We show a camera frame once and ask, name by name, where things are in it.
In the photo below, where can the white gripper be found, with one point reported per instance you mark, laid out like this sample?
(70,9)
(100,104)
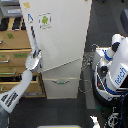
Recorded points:
(32,63)

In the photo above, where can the grey box on cabinet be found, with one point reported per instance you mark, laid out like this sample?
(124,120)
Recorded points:
(11,11)

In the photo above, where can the lower fridge drawer handle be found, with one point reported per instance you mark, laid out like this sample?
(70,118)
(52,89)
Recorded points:
(61,81)

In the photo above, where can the wooden drawer cabinet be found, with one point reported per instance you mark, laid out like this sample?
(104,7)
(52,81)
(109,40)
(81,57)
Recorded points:
(14,49)

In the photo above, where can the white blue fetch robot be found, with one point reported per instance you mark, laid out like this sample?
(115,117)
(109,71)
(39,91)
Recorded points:
(110,66)

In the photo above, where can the white refrigerator body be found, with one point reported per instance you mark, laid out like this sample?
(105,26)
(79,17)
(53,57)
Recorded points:
(69,71)

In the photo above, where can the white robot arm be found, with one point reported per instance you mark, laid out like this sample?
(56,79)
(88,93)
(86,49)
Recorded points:
(8,100)

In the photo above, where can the green android sticker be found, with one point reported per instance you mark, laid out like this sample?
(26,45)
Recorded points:
(45,20)

